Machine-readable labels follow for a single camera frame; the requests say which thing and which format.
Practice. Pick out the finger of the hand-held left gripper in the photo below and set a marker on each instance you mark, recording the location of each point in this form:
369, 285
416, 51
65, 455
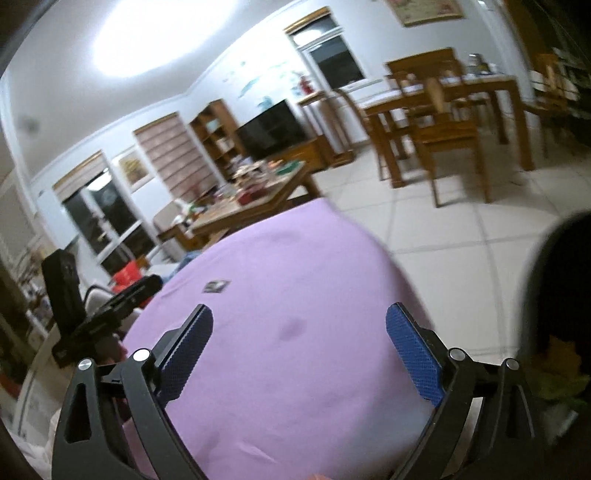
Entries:
138, 293

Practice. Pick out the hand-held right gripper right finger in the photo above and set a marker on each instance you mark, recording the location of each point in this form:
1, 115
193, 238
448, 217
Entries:
415, 355

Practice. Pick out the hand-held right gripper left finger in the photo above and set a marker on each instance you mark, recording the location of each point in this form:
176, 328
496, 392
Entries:
189, 350

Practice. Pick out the black round bin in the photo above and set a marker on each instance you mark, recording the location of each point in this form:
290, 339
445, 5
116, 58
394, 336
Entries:
568, 277

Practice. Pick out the red cushion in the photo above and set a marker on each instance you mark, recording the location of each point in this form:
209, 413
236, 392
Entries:
129, 276

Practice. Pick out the small black white paper scrap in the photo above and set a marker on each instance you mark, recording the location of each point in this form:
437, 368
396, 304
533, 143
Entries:
215, 286

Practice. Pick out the wooden armchair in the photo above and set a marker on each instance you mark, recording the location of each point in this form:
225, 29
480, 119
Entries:
168, 221

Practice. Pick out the glass balcony door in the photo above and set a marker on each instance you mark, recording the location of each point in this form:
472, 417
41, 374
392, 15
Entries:
101, 217

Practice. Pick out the purple tablecloth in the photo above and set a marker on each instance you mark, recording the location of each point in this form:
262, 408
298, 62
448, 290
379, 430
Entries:
286, 277

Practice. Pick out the framed sunflower painting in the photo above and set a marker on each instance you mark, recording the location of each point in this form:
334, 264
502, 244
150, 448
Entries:
134, 168

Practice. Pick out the pink roman blind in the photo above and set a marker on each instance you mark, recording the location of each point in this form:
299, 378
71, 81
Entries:
173, 157

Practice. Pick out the wooden coffee table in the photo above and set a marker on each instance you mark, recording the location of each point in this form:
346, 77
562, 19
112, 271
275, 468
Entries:
268, 194

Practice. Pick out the wooden bookshelf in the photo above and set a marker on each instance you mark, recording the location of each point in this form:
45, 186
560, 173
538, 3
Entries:
214, 134

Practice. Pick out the black flat television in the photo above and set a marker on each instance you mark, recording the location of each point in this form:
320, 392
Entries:
272, 129

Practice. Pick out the wooden dining chair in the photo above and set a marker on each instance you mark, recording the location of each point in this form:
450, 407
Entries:
549, 74
448, 138

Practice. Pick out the wooden television cabinet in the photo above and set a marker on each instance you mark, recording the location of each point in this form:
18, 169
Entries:
309, 154

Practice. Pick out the tall wooden plant stand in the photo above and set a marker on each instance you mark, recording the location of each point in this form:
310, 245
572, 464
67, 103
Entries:
323, 124

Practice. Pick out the round ceiling light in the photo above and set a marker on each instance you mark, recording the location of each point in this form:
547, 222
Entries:
171, 32

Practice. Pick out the red flower vase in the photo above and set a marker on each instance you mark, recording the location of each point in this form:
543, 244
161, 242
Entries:
305, 84

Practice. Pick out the wooden dining table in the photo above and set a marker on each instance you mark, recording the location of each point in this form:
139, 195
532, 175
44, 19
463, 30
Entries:
503, 87

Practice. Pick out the metal kettle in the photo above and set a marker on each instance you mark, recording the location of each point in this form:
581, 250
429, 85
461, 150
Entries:
474, 63

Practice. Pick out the white framed window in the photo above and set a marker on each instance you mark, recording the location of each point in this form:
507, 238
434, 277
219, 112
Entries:
332, 60

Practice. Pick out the framed flower picture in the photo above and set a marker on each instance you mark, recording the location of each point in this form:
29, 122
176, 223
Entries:
425, 11

